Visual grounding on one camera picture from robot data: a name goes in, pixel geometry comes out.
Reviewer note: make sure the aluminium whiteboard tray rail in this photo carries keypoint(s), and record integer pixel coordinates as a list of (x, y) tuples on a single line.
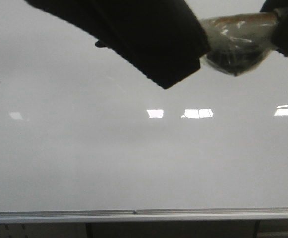
[(144, 215)]

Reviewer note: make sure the white whiteboard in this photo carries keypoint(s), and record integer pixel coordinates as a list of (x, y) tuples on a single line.
[(82, 129)]

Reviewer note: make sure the black and white marker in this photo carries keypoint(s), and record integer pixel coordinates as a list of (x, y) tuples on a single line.
[(240, 42)]

